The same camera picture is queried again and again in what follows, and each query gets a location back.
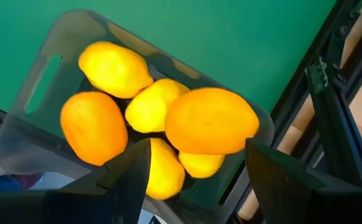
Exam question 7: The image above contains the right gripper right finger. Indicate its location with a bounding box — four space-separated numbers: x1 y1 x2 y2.
244 138 362 224

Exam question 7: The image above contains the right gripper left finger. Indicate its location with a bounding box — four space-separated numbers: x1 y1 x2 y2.
0 138 153 224

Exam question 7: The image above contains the yellow lemon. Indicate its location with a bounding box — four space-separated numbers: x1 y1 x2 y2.
146 138 186 200
124 77 190 134
78 41 154 100

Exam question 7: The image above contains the orange oval fruit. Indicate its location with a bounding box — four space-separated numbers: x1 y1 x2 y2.
178 151 226 179
60 91 129 167
164 87 260 156

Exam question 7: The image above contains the smoky grey plastic bin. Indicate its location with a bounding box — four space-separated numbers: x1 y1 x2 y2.
0 9 276 224

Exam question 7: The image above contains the green table mat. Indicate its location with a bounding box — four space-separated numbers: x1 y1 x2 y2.
0 0 339 114

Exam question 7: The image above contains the black metal table frame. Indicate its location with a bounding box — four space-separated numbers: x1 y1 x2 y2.
224 0 362 224

